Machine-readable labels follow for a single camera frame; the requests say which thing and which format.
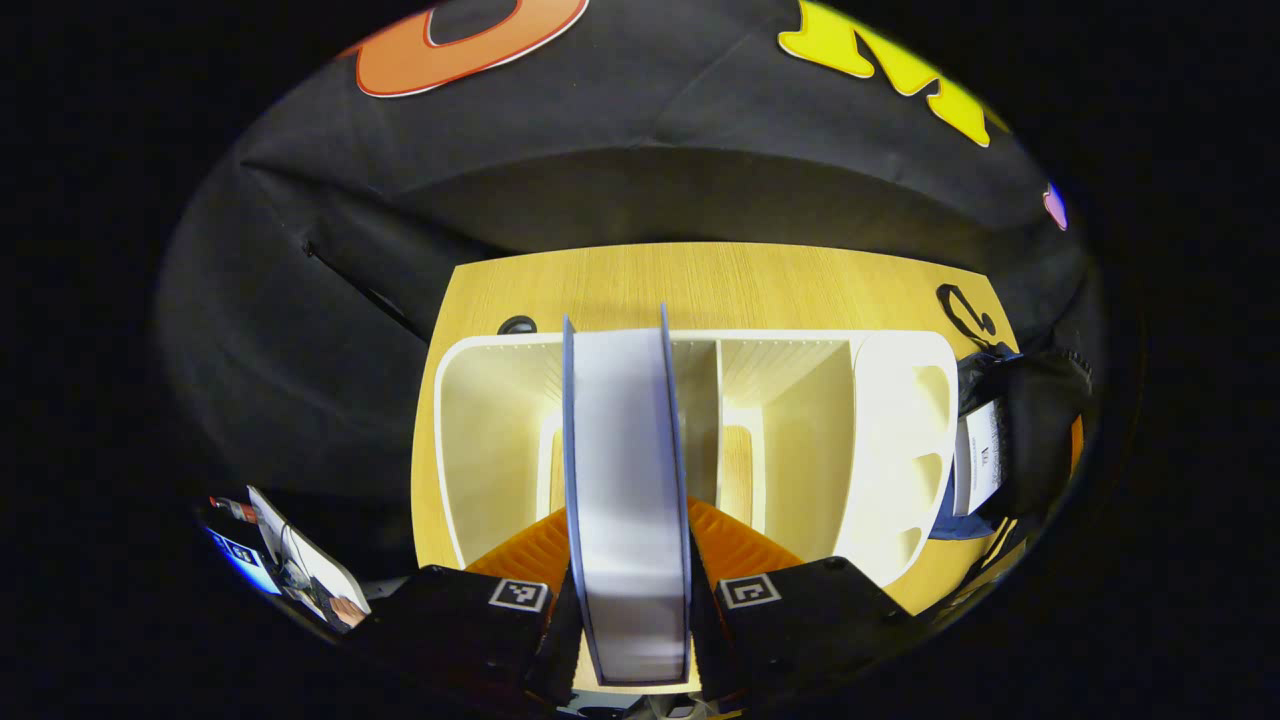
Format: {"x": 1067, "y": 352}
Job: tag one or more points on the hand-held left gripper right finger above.
{"x": 810, "y": 620}

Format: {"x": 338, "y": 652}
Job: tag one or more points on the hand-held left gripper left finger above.
{"x": 450, "y": 620}

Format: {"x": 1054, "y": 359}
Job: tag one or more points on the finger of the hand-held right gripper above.
{"x": 1076, "y": 445}

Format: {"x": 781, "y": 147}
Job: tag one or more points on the blue schoolbag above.
{"x": 1040, "y": 420}

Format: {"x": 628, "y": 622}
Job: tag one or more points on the white plastic bookshelf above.
{"x": 500, "y": 450}

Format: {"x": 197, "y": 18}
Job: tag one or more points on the blue cover book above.
{"x": 625, "y": 500}

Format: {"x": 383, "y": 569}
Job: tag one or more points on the white side desk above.
{"x": 320, "y": 570}

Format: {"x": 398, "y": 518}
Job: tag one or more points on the computer monitor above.
{"x": 240, "y": 560}

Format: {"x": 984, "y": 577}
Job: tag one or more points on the small red object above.
{"x": 232, "y": 508}

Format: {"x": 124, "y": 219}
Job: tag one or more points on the black round table grommet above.
{"x": 517, "y": 325}

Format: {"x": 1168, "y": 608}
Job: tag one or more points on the black backdrop cloth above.
{"x": 620, "y": 130}

